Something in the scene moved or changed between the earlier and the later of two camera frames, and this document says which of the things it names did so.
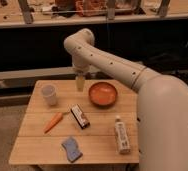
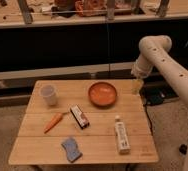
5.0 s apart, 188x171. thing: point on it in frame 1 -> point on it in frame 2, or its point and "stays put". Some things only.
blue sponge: x=74 y=153 stays put
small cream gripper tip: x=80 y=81 -> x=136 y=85
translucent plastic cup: x=48 y=91 stays put
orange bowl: x=102 y=94 stays put
